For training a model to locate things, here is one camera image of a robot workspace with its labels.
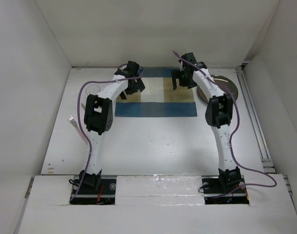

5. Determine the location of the blue beige cloth placemat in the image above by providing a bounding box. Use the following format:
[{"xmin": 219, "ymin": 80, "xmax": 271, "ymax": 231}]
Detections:
[{"xmin": 115, "ymin": 67, "xmax": 198, "ymax": 117}]

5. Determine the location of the dark olive round plate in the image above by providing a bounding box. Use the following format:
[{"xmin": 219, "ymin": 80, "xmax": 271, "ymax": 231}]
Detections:
[{"xmin": 197, "ymin": 75, "xmax": 238, "ymax": 103}]

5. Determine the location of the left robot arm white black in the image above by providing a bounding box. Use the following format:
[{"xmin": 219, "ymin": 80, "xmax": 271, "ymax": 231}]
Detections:
[{"xmin": 79, "ymin": 61, "xmax": 145, "ymax": 193}]

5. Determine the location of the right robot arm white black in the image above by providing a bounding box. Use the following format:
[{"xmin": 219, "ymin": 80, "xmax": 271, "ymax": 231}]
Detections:
[{"xmin": 172, "ymin": 51, "xmax": 241, "ymax": 192}]

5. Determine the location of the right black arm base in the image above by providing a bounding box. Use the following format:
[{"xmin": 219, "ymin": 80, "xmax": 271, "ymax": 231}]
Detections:
[{"xmin": 198, "ymin": 177, "xmax": 250, "ymax": 205}]

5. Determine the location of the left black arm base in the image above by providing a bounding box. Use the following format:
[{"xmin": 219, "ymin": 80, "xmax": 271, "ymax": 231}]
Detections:
[{"xmin": 69, "ymin": 176, "xmax": 117, "ymax": 205}]

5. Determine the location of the clear plastic cup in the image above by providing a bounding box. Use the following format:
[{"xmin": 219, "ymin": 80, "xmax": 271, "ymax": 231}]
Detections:
[{"xmin": 85, "ymin": 84, "xmax": 100, "ymax": 96}]

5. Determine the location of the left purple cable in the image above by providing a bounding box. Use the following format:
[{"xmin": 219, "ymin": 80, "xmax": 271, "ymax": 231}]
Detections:
[{"xmin": 69, "ymin": 65, "xmax": 144, "ymax": 203}]

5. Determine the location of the purple cable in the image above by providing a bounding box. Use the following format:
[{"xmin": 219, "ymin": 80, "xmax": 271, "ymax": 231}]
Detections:
[
  {"xmin": 69, "ymin": 65, "xmax": 144, "ymax": 203},
  {"xmin": 172, "ymin": 50, "xmax": 278, "ymax": 199}
]

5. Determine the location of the pink handled fork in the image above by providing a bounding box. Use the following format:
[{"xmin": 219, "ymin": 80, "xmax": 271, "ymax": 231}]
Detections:
[{"xmin": 68, "ymin": 116, "xmax": 88, "ymax": 145}]

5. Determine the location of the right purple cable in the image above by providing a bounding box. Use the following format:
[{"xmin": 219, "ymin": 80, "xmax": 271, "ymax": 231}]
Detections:
[{"xmin": 172, "ymin": 50, "xmax": 278, "ymax": 199}]

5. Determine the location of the aluminium rail right side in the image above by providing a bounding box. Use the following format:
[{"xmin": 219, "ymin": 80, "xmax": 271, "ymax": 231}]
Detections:
[{"xmin": 235, "ymin": 63, "xmax": 294, "ymax": 195}]

